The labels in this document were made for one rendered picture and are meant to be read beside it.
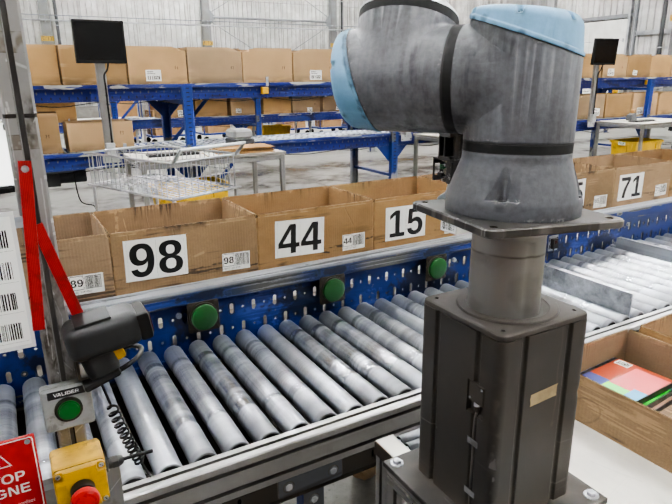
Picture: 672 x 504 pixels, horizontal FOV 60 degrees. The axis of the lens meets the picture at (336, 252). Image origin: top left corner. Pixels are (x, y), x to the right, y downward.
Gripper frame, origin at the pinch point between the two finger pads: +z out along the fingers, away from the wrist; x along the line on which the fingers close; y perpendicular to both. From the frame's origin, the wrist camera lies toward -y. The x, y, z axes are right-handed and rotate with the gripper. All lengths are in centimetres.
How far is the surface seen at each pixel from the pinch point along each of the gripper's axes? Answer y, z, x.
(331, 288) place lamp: 11, 29, -42
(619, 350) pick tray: -27.2, 30.2, 24.0
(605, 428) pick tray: -2, 34, 39
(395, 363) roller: 14.2, 35.8, -6.1
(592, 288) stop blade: -62, 32, -9
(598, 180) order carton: -116, 10, -49
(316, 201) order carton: -4, 11, -79
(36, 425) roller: 91, 35, -22
